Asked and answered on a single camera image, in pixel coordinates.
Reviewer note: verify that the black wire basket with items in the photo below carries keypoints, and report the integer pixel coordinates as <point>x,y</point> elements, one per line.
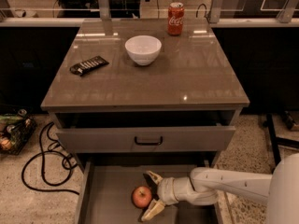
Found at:
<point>15,131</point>

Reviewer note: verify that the white ceramic bowl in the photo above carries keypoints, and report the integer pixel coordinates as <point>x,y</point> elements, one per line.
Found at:
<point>143,49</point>

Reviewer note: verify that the black metal stand leg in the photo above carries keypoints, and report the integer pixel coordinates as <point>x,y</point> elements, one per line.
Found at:
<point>276,141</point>

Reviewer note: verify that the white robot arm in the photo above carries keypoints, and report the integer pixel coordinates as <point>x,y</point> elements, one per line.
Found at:
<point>279,192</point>

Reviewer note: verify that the black drawer handle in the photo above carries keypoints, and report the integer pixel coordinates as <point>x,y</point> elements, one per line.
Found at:
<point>150,143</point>

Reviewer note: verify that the grey open middle drawer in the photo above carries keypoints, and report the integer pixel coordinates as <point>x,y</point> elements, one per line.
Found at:
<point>106,197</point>

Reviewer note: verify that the red Coca-Cola can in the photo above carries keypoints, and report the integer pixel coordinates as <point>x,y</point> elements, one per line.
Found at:
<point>175,18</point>

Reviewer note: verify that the red apple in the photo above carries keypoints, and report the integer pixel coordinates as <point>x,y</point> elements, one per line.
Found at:
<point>141,196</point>

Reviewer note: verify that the metal railing with glass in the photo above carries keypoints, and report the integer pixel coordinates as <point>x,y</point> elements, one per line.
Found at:
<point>219,13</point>

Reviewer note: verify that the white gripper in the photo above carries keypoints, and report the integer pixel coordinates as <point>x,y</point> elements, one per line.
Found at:
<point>165,190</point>

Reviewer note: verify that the grey top drawer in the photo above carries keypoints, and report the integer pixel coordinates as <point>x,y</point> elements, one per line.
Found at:
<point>109,132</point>

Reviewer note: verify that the black snack bar wrapper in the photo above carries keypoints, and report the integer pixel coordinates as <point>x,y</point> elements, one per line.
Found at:
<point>85,67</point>

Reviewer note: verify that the grey drawer cabinet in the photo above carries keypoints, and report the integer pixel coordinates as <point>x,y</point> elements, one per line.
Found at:
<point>191,73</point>

